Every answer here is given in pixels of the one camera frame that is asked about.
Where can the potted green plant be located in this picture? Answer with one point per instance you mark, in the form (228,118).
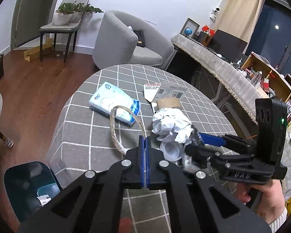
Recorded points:
(72,12)

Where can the lace desk cloth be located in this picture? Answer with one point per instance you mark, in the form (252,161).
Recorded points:
(231,78)

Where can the dark wooden table leg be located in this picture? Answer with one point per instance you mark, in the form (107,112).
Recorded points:
(7,141)

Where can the grey checked tablecloth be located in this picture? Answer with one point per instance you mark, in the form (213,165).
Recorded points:
(82,140)

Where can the black monitor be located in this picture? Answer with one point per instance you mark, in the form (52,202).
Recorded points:
(229,46)

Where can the grey door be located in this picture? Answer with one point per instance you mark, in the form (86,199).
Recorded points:
(28,17)

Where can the white printed leaflet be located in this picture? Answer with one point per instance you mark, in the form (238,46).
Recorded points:
(155,91)

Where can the grey dining chair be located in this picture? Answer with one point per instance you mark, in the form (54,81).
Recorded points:
(70,29)

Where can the black silver snack bag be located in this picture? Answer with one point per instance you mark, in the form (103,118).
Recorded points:
(191,162)

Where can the brown tape roll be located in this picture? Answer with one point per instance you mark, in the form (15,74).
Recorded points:
(170,102)

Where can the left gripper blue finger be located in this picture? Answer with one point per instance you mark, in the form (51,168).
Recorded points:
(147,162)
(141,160)

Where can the white sleeve cuff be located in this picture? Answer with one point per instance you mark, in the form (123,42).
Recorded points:
(276,224)

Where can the white box in bin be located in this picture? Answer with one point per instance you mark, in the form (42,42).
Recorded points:
(44,199)

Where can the wooden bookshelf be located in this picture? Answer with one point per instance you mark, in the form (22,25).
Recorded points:
(277,82)

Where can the clear plastic cup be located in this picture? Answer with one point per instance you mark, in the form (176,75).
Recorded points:
(172,151)

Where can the teal trash bin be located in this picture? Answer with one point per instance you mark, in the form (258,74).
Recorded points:
(23,183)

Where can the cardboard box on floor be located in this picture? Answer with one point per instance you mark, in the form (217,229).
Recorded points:
(34,53)

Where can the blue tissue pack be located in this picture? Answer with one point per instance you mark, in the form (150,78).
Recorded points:
(107,96)

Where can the right hand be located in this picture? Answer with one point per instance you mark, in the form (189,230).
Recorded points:
(272,202)

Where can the small blue globe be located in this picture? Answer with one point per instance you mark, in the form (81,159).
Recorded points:
(187,32)

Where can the white paper ball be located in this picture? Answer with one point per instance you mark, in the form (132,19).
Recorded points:
(171,125)

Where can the rope handle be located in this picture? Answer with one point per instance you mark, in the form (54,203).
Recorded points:
(122,138)

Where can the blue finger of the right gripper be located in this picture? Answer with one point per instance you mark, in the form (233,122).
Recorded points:
(212,140)

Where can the white security camera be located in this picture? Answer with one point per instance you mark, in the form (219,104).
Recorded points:
(214,13)

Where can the beige curtain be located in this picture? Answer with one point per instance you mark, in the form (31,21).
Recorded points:
(239,18)

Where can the framed picture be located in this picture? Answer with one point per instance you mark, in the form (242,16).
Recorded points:
(191,24)

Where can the grey armchair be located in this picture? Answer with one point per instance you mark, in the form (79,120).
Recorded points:
(116,42)

